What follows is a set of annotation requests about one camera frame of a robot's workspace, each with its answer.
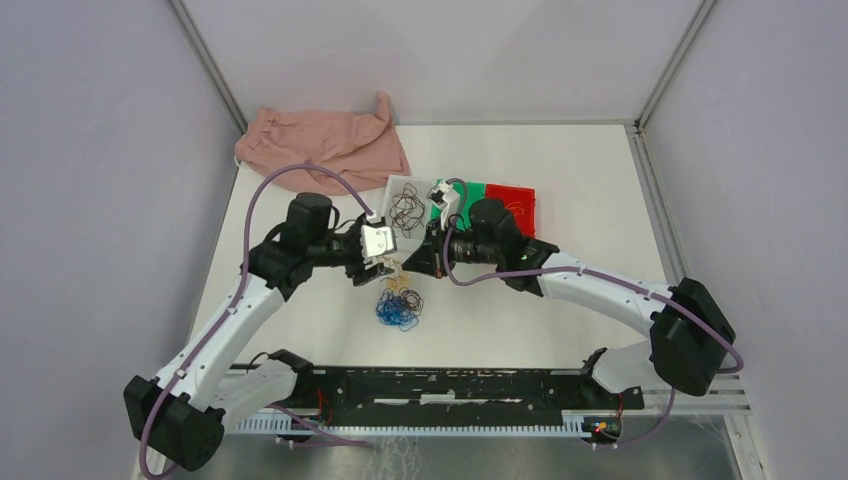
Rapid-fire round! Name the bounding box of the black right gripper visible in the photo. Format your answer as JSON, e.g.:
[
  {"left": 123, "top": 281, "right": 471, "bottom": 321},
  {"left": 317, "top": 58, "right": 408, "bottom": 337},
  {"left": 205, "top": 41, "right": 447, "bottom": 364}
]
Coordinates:
[{"left": 403, "top": 214, "right": 501, "bottom": 279}]

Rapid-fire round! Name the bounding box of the thin black cable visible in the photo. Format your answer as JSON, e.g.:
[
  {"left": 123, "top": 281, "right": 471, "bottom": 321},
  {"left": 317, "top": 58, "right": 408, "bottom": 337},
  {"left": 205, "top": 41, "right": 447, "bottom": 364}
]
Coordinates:
[
  {"left": 387, "top": 188, "right": 415, "bottom": 233},
  {"left": 390, "top": 184, "right": 427, "bottom": 230}
]

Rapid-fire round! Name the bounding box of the cable bundle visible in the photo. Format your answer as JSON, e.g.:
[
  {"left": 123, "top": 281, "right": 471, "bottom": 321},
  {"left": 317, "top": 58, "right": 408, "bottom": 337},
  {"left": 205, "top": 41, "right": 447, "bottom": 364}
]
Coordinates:
[{"left": 374, "top": 258, "right": 425, "bottom": 333}]

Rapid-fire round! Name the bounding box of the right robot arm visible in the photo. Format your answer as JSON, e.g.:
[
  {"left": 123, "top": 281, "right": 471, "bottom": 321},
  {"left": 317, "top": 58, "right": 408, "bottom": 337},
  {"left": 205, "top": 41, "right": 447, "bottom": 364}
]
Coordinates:
[{"left": 402, "top": 199, "right": 744, "bottom": 408}]

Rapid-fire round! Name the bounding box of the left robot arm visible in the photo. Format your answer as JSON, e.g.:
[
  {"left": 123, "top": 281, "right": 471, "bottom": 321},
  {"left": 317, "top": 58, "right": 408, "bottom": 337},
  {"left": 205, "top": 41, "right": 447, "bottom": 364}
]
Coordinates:
[{"left": 123, "top": 193, "right": 396, "bottom": 479}]

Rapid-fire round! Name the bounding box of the clear plastic bin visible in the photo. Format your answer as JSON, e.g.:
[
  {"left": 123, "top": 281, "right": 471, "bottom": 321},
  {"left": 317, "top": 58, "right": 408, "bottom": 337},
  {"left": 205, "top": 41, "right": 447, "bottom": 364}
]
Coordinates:
[{"left": 379, "top": 175, "right": 436, "bottom": 253}]

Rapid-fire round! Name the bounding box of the green plastic bin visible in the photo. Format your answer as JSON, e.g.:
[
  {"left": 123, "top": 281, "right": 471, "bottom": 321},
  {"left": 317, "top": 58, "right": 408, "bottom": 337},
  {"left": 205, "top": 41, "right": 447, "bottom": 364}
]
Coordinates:
[{"left": 432, "top": 178, "right": 485, "bottom": 226}]

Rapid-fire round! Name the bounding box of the red plastic bin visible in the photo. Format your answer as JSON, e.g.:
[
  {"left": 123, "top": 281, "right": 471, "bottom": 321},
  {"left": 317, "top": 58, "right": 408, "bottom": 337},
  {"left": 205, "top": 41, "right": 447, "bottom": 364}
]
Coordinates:
[{"left": 484, "top": 183, "right": 536, "bottom": 237}]

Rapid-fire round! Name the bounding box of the pink cloth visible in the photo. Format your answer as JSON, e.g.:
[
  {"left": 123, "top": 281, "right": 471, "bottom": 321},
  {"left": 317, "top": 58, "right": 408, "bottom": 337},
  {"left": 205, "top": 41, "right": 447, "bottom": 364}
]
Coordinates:
[{"left": 234, "top": 91, "right": 412, "bottom": 192}]

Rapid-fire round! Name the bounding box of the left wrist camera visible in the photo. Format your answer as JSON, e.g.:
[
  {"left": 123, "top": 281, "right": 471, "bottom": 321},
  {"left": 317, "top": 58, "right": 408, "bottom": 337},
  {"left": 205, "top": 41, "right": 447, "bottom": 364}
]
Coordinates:
[{"left": 360, "top": 213, "right": 398, "bottom": 262}]

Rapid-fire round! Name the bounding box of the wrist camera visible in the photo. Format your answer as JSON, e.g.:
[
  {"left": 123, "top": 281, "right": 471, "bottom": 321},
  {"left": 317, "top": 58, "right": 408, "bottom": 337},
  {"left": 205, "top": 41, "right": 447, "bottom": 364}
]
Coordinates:
[
  {"left": 360, "top": 213, "right": 398, "bottom": 262},
  {"left": 427, "top": 177, "right": 469, "bottom": 230}
]

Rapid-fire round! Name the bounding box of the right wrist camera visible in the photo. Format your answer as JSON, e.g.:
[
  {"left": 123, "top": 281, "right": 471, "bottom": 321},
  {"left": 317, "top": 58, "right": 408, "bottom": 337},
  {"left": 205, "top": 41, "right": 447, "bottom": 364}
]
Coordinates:
[{"left": 427, "top": 177, "right": 469, "bottom": 230}]

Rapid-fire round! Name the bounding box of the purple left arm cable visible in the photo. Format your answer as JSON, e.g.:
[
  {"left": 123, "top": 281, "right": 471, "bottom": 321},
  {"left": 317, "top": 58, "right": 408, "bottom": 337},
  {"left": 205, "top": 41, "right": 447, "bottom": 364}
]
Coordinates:
[{"left": 139, "top": 164, "right": 376, "bottom": 480}]

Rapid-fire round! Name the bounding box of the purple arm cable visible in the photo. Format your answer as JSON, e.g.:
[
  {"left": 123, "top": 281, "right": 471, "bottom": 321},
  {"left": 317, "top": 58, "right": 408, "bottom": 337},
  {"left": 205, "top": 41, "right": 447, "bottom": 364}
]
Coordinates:
[
  {"left": 139, "top": 164, "right": 376, "bottom": 480},
  {"left": 442, "top": 177, "right": 745, "bottom": 448}
]

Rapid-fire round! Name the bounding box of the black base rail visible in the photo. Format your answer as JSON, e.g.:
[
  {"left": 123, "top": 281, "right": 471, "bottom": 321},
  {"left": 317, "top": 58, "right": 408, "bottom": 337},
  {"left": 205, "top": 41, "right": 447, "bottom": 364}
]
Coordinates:
[{"left": 280, "top": 365, "right": 645, "bottom": 427}]

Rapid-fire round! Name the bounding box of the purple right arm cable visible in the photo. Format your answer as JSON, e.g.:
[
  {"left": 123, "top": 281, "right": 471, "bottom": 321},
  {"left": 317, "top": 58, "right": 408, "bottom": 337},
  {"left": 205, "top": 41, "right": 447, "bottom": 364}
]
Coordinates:
[{"left": 442, "top": 177, "right": 745, "bottom": 448}]

